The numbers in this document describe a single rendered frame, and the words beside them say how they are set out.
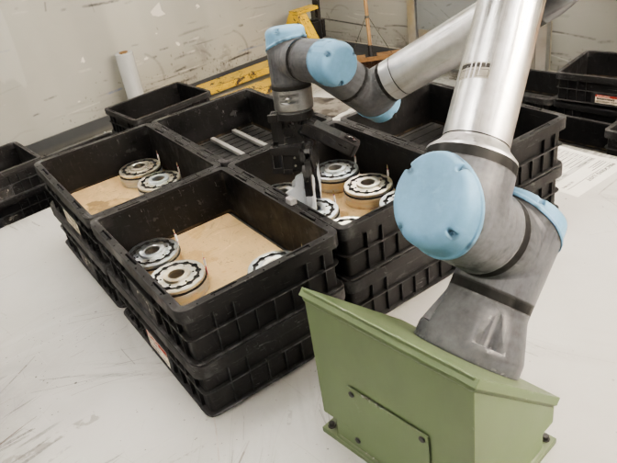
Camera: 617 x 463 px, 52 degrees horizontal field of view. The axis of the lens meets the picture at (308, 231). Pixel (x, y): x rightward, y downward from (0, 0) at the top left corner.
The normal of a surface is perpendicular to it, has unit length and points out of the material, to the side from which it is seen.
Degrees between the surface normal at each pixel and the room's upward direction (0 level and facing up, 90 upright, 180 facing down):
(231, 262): 0
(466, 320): 30
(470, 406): 90
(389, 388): 90
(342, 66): 85
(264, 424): 0
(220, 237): 0
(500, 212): 77
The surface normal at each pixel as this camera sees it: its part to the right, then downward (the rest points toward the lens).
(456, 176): -0.73, -0.18
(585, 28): -0.74, 0.43
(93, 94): 0.66, 0.31
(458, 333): -0.34, -0.48
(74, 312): -0.14, -0.85
